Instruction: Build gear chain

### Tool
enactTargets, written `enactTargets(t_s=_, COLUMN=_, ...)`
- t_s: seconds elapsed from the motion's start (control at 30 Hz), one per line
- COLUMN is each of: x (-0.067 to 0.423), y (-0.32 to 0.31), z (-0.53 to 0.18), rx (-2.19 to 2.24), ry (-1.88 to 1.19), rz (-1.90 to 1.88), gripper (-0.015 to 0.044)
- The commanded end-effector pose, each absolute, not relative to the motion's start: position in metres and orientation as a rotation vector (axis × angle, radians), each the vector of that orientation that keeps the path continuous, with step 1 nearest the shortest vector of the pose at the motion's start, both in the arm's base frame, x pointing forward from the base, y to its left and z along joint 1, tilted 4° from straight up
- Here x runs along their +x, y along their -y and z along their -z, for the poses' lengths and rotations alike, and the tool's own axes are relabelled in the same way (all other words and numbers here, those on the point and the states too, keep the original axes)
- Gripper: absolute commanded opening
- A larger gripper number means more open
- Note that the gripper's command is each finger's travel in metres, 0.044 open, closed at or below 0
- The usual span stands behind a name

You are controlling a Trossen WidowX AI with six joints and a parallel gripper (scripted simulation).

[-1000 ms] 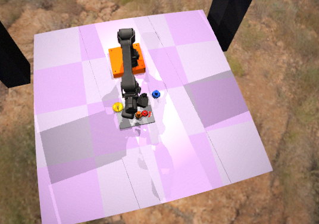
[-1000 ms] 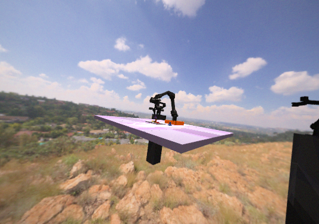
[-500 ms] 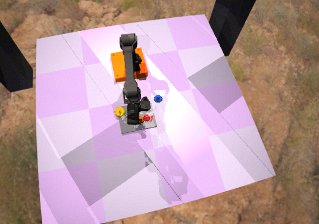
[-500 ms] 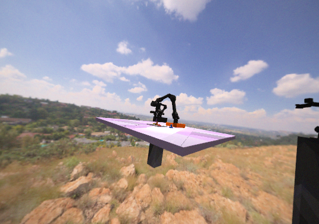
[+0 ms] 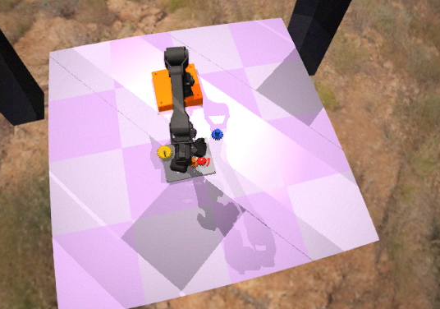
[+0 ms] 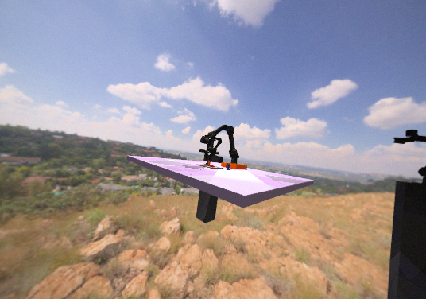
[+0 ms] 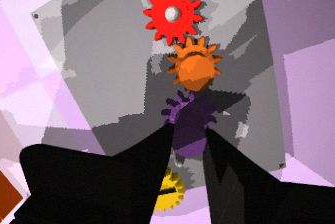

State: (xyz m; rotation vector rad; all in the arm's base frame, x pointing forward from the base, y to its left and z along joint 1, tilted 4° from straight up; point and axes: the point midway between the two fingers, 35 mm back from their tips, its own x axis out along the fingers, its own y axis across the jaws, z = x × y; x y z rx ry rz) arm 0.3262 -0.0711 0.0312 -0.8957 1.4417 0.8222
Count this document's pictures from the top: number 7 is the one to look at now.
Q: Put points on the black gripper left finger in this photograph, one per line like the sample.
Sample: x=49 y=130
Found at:
x=128 y=181

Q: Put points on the yellow gear with black stripe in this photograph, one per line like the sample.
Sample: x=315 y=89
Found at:
x=171 y=192

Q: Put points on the orange gear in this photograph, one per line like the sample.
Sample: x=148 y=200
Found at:
x=194 y=65

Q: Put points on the red gear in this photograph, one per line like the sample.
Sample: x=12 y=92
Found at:
x=177 y=29

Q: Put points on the purple gear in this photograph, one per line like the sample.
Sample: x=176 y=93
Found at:
x=191 y=118

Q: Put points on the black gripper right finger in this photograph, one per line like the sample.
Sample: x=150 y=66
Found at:
x=241 y=192

